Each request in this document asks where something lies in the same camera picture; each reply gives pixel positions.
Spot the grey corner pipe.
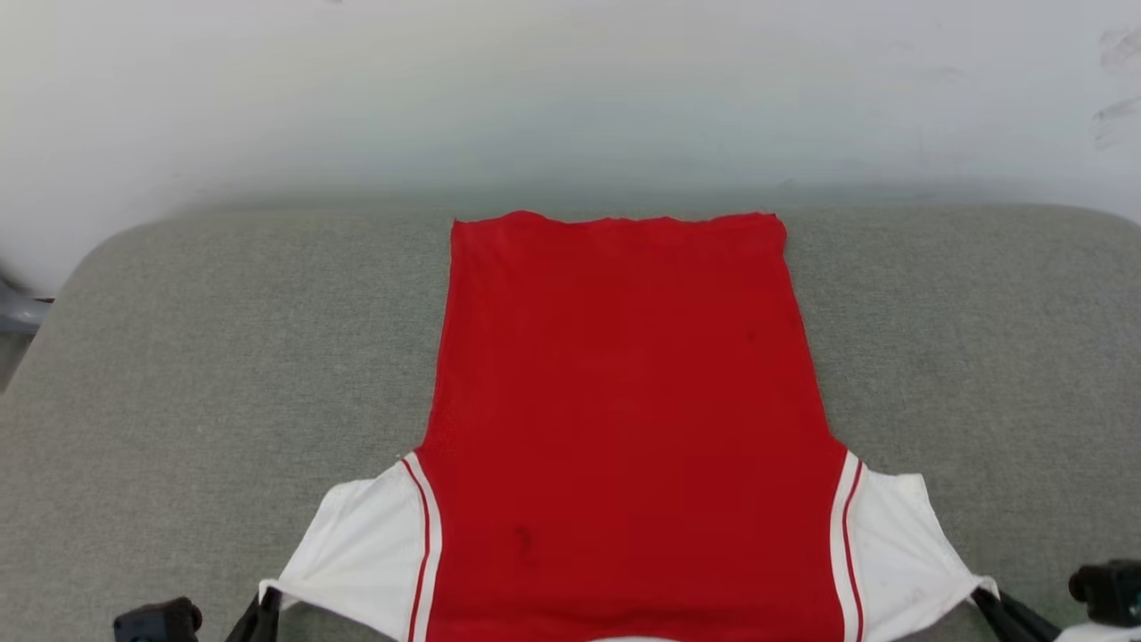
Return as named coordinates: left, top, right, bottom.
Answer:
left=0, top=267, right=54, bottom=338

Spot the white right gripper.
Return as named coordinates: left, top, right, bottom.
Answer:
left=970, top=590, right=1141, bottom=642

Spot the red and white Bulls jersey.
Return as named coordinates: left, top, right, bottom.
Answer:
left=259, top=210, right=999, bottom=642

